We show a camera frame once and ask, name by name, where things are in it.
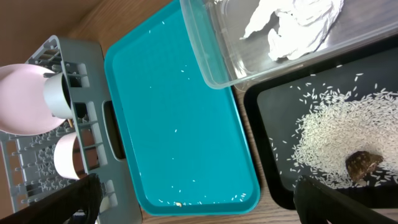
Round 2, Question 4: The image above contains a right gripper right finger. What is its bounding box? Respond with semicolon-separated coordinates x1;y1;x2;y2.
294;175;397;224

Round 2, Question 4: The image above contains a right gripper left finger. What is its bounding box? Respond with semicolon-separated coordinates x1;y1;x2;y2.
1;174;103;224

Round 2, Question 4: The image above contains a small white pink plate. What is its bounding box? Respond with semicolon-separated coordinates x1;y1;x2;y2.
53;133;86;180

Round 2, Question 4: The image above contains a white rice pile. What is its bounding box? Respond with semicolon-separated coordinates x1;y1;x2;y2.
292;90;397;189

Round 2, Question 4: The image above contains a grey bowl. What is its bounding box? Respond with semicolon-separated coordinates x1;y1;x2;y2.
44;73;73;119

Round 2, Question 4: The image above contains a large white plate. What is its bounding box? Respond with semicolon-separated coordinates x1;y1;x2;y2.
1;63;65;136

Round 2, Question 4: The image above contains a white red wrapper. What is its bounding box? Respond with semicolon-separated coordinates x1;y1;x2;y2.
242;0;344;61

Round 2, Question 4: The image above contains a grey plastic dish rack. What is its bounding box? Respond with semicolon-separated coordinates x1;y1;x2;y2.
1;35;142;224

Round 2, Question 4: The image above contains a black tray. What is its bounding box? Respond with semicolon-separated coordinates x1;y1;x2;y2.
244;36;397;210

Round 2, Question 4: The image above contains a teal serving tray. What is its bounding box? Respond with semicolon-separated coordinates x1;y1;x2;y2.
104;1;260;216

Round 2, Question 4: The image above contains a clear plastic bin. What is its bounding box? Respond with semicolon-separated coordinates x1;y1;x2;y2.
179;0;397;90

